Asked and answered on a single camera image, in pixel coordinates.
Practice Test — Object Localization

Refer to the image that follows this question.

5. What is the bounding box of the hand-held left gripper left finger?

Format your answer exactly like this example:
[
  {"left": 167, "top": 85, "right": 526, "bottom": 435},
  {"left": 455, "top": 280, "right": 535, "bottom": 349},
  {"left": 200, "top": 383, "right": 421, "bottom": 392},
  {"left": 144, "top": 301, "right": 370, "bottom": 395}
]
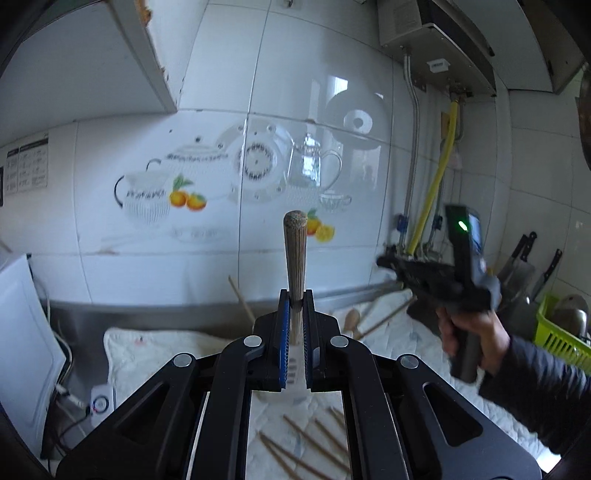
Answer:
[{"left": 55, "top": 288, "right": 296, "bottom": 480}]

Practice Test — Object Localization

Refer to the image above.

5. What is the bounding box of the person's right hand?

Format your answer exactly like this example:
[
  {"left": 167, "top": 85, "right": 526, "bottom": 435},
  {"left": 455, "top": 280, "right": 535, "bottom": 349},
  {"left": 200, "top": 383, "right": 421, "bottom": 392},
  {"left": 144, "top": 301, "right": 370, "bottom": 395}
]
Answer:
[{"left": 436, "top": 307, "right": 511, "bottom": 376}]

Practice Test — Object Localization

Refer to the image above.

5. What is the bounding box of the white quilted mat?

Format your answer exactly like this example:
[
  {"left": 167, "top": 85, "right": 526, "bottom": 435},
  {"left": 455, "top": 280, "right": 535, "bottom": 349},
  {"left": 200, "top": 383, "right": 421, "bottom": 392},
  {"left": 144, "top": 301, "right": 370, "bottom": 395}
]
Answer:
[{"left": 102, "top": 295, "right": 561, "bottom": 480}]

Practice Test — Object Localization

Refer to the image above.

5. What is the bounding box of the white microwave oven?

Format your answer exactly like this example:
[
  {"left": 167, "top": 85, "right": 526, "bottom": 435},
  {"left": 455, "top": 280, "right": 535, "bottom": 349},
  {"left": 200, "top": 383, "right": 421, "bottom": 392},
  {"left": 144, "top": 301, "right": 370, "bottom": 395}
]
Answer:
[{"left": 0, "top": 253, "right": 68, "bottom": 455}]

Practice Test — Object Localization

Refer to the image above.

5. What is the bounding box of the brown wooden chopstick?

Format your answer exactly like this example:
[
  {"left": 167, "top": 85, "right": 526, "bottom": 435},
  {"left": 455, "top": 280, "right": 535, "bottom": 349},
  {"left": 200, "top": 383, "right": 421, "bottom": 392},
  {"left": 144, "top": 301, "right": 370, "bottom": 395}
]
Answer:
[{"left": 283, "top": 210, "right": 309, "bottom": 352}]

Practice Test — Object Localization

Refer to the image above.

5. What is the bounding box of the wall cabinet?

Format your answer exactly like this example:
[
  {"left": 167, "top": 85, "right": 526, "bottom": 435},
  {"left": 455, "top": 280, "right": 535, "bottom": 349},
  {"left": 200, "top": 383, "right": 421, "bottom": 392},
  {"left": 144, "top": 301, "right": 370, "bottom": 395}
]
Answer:
[{"left": 0, "top": 0, "right": 178, "bottom": 116}]

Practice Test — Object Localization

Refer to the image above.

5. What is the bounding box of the bunch of wooden chopsticks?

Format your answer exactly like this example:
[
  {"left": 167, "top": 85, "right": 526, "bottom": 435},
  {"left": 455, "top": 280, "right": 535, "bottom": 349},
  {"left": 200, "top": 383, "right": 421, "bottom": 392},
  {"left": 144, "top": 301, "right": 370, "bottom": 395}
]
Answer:
[{"left": 259, "top": 406, "right": 352, "bottom": 480}]

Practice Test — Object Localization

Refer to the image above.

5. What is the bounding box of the white gas water heater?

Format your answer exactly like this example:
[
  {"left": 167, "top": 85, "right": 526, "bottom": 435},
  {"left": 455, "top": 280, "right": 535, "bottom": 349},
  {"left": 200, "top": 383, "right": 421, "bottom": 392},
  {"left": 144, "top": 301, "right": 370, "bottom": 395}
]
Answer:
[{"left": 379, "top": 0, "right": 497, "bottom": 95}]

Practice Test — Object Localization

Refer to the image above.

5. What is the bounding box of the green plastic basket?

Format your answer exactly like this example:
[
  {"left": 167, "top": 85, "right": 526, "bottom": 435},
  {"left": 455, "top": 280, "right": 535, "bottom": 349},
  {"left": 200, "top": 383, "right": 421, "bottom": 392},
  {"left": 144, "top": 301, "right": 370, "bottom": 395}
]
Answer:
[{"left": 536, "top": 293, "right": 591, "bottom": 370}]

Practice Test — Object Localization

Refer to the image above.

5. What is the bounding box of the metal bowl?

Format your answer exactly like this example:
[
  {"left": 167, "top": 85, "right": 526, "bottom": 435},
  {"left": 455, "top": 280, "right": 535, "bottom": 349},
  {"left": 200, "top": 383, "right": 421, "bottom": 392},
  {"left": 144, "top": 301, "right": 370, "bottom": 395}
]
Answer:
[{"left": 551, "top": 295, "right": 591, "bottom": 342}]

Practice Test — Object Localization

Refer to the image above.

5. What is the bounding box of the wooden spoon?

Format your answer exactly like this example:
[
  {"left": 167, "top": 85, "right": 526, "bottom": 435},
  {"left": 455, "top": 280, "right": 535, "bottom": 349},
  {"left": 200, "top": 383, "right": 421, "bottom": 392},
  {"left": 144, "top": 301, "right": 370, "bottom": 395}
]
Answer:
[{"left": 342, "top": 298, "right": 416, "bottom": 341}]

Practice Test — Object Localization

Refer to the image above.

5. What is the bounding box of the white power strip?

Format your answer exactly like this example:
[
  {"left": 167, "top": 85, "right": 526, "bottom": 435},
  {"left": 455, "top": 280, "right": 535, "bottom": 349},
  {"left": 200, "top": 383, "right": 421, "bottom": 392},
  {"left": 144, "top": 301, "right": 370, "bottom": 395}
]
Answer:
[{"left": 90, "top": 385, "right": 116, "bottom": 428}]

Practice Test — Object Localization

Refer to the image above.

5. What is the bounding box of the person's right forearm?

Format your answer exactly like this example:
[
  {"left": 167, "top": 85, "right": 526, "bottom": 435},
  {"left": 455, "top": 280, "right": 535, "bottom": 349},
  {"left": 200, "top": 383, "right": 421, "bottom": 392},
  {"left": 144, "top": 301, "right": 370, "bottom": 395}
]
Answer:
[{"left": 478, "top": 335, "right": 591, "bottom": 455}]

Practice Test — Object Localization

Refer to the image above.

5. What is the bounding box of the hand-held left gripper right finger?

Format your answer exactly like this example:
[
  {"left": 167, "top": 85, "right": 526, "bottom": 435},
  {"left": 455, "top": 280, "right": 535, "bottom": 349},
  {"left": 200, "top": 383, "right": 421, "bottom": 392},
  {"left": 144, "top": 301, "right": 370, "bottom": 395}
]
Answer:
[{"left": 302, "top": 290, "right": 543, "bottom": 480}]

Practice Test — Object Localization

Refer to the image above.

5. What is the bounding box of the light wooden stick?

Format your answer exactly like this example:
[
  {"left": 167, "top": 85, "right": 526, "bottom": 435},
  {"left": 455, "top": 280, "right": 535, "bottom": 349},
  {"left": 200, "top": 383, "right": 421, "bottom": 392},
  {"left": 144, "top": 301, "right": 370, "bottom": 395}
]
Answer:
[{"left": 228, "top": 275, "right": 257, "bottom": 324}]

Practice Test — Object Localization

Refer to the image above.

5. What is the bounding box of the braided metal hose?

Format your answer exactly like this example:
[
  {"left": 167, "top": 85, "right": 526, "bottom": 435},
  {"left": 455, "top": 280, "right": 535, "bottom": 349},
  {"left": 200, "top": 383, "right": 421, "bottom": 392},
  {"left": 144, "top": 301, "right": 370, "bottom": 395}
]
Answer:
[{"left": 402, "top": 55, "right": 422, "bottom": 245}]

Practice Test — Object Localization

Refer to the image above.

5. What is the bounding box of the black power cable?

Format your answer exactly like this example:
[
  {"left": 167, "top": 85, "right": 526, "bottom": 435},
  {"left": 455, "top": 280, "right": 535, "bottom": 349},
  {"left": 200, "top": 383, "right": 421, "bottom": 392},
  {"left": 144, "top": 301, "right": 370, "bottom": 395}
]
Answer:
[{"left": 44, "top": 295, "right": 93, "bottom": 457}]

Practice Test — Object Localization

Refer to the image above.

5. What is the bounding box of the yellow gas hose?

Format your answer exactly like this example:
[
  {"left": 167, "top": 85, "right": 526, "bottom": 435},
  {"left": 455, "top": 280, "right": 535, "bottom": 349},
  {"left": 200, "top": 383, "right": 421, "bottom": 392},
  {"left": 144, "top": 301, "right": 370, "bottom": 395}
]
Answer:
[{"left": 409, "top": 99, "right": 462, "bottom": 257}]

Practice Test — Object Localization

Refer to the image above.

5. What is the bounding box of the wall label sticker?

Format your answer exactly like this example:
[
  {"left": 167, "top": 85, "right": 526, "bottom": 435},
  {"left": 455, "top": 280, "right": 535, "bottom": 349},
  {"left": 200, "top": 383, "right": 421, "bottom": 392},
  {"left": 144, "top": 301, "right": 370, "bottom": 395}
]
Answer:
[{"left": 6, "top": 145, "right": 49, "bottom": 195}]

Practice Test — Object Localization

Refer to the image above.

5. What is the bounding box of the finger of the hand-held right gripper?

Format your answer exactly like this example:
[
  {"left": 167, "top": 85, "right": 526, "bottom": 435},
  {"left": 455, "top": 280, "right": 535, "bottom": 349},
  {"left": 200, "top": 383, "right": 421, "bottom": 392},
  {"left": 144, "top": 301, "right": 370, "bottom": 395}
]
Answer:
[{"left": 376, "top": 251, "right": 419, "bottom": 289}]

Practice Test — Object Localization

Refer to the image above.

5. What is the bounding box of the black handled kitchen knife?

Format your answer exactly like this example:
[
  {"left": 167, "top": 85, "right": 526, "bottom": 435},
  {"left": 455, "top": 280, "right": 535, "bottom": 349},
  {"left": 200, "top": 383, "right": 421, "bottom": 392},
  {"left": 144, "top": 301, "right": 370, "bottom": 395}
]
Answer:
[
  {"left": 496, "top": 231, "right": 539, "bottom": 296},
  {"left": 531, "top": 249, "right": 563, "bottom": 301}
]

